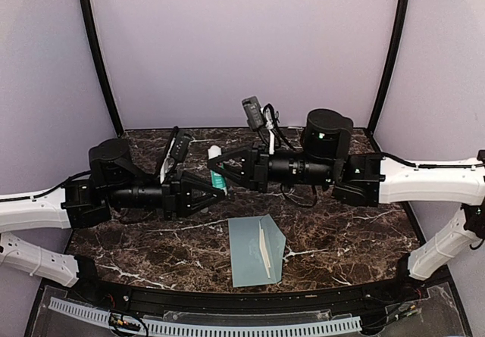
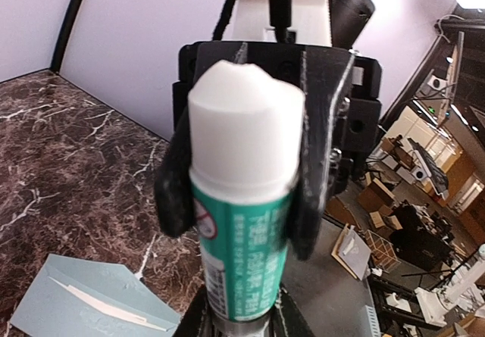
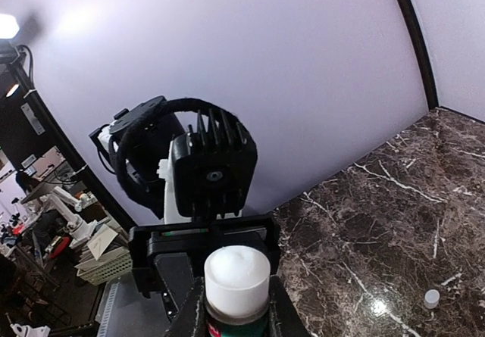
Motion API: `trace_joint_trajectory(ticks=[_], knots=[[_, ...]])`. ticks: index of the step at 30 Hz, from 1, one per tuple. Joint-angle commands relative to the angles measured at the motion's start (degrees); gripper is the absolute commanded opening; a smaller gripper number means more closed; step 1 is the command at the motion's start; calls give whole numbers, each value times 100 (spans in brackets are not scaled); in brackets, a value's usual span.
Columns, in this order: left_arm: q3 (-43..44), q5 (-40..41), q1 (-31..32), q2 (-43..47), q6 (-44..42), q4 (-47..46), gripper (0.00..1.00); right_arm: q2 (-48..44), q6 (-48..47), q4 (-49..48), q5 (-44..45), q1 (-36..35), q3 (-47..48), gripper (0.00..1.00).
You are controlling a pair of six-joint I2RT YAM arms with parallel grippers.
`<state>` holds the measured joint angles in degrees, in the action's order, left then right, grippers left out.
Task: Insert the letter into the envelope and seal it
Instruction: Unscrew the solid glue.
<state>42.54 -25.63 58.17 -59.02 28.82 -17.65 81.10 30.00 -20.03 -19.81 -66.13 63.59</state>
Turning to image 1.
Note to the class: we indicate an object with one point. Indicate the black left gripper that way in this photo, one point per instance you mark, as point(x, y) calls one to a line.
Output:
point(178, 198)

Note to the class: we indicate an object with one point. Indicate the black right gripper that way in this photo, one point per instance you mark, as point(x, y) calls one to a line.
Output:
point(246, 179)

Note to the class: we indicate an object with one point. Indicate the white green glue stick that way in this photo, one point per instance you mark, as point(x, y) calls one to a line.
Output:
point(217, 180)

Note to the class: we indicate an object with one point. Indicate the light blue paper envelope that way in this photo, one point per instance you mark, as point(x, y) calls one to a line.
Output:
point(245, 257)

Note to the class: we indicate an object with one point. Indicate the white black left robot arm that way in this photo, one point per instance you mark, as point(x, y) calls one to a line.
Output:
point(86, 199)

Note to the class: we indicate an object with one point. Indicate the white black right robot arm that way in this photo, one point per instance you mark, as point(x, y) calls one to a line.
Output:
point(369, 180)

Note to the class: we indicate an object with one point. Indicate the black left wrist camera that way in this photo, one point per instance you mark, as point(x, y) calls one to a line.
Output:
point(180, 146)

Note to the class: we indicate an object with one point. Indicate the white slotted cable duct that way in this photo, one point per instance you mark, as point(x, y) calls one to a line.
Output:
point(175, 323)

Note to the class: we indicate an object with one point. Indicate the black front table rail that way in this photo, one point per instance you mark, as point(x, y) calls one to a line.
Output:
point(368, 298)

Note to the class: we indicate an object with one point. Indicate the black left corner frame post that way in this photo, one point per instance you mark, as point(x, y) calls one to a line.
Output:
point(99, 64)

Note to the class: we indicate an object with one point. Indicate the black corner frame post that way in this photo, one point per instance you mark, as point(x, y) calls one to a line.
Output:
point(99, 64)
point(388, 68)

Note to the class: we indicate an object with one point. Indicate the black right corner frame post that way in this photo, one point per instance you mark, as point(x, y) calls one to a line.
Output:
point(388, 68)

